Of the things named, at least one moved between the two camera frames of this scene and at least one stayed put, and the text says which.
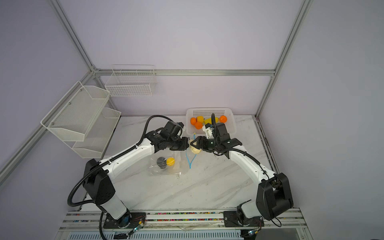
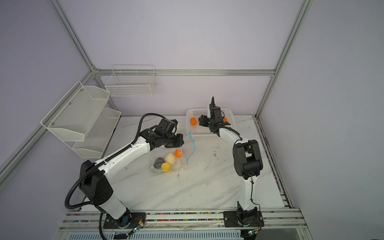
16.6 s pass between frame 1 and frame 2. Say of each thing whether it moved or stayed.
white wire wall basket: stayed
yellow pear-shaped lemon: moved
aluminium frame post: stayed
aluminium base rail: stayed
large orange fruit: stayed
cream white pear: moved
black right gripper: moved
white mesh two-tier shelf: stayed
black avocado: moved
